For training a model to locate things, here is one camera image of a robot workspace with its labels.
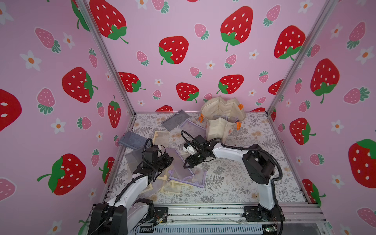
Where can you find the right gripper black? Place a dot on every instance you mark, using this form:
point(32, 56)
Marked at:
point(194, 158)

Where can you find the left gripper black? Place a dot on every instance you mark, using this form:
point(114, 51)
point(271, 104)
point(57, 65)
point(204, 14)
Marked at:
point(167, 162)

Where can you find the yellow-trim mesh pouch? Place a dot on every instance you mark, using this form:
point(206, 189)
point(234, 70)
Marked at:
point(161, 138)
point(171, 186)

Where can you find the beige canvas bag orange handles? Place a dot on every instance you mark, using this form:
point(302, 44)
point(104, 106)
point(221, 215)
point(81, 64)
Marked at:
point(222, 117)

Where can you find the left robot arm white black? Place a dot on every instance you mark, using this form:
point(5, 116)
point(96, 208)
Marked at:
point(126, 210)

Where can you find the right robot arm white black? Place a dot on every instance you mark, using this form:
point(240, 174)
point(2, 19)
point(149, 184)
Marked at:
point(261, 166)

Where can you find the purple mesh pouch back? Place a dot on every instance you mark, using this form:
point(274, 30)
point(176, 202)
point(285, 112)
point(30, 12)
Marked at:
point(192, 129)

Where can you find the grey mesh pouch left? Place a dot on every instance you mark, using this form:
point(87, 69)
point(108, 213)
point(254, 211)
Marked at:
point(132, 140)

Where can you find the grey mesh pouch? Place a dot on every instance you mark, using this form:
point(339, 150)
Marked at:
point(175, 120)
point(132, 140)

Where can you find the grey mesh pouch far back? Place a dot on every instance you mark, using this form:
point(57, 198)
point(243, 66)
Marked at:
point(175, 120)

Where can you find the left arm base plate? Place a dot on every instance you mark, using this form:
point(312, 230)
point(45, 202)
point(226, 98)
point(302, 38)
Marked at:
point(155, 214)

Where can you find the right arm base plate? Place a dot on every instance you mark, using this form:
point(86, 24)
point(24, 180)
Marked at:
point(261, 214)

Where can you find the aluminium frame rail front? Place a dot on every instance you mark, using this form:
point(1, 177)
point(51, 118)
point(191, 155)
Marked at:
point(210, 213)

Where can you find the left frame post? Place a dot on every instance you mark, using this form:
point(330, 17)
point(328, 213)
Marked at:
point(107, 22)

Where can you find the frame post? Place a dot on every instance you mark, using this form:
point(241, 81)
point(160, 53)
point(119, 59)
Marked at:
point(320, 22)
point(107, 22)

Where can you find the right frame post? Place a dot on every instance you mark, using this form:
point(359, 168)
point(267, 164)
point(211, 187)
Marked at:
point(320, 22)

